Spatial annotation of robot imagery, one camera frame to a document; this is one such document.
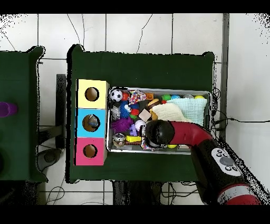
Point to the black and white soccer ball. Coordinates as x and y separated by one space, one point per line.
116 95

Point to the blue spiky ball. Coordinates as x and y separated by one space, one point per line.
125 110

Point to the silver crumpled packet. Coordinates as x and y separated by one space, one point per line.
115 112

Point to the clear shallow bin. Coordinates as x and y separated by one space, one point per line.
122 148

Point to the yellow ball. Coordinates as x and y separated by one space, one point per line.
199 97

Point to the white baseball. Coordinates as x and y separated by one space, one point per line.
139 125

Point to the colourful dotted packet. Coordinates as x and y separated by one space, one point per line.
137 98

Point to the wooden box with three holes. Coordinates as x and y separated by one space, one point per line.
82 127

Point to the blue globe ball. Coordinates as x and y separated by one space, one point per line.
175 97

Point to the purple cup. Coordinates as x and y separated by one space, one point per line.
7 109

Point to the black stand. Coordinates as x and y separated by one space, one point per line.
61 110

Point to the purple spiky ball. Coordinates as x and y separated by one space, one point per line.
122 125

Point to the clear plastic packet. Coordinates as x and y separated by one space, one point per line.
93 122

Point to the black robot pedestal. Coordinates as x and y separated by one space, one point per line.
139 194

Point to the yellow block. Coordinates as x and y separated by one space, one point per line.
133 138

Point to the wooden cube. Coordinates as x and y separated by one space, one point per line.
144 115

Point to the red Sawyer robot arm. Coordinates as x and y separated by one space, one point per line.
219 165

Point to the mint green cloth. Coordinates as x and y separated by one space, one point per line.
194 109

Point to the cream yellow cloth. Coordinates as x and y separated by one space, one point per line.
168 112

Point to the toy burger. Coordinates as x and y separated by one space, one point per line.
154 102

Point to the dark green table cloth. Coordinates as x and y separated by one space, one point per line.
21 76
139 67

